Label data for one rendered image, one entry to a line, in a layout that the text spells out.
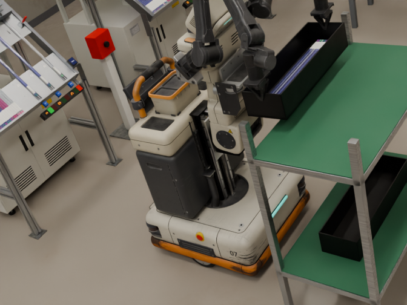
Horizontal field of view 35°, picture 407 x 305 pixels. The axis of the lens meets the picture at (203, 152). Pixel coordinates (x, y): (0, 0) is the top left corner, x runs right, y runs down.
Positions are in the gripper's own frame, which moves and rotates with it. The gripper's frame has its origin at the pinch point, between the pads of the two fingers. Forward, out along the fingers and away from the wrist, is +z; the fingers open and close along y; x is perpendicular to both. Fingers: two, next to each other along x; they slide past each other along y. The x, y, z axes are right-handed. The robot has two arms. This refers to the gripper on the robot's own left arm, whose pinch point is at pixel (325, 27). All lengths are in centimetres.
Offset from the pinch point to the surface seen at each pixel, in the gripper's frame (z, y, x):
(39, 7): 87, 191, 443
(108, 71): 56, 35, 188
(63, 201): 106, -43, 183
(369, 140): 16, -53, -39
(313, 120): 15.6, -45.3, -13.2
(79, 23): 43, 78, 250
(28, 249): 106, -85, 173
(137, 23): 49, 89, 202
